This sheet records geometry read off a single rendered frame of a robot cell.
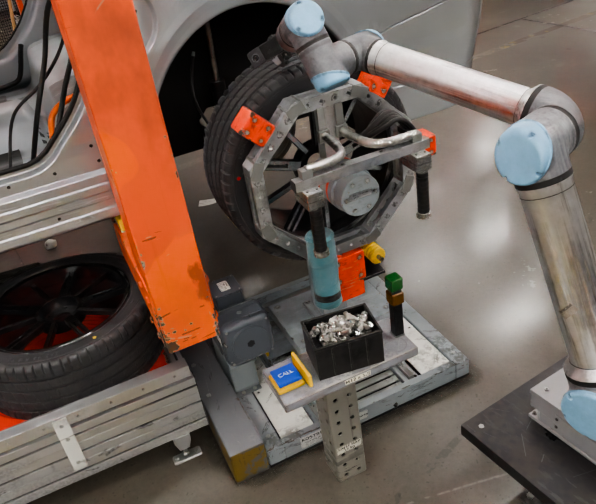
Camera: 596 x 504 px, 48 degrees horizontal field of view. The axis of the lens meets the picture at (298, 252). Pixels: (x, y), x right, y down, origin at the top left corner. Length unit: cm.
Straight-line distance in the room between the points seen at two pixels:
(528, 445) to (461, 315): 98
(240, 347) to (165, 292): 48
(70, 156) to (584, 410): 164
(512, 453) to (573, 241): 69
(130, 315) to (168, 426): 38
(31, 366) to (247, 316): 69
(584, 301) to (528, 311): 135
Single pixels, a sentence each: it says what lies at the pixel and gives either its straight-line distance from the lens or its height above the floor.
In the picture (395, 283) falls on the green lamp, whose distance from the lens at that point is 189.
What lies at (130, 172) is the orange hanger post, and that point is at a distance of 171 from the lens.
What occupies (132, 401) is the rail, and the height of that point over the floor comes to 34.
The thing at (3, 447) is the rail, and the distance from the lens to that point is 220.
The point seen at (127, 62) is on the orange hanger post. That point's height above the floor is 136.
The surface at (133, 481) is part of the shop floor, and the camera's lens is 243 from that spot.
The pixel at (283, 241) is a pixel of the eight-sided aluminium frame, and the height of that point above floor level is 70.
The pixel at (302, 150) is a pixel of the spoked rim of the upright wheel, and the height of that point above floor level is 92.
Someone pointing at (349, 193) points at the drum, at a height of 87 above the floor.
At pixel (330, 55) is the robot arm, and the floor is 129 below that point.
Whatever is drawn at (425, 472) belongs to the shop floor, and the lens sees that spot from 225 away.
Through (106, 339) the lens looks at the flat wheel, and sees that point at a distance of 219.
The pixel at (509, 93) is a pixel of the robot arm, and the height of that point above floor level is 121.
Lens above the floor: 176
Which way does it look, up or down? 32 degrees down
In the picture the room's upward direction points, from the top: 9 degrees counter-clockwise
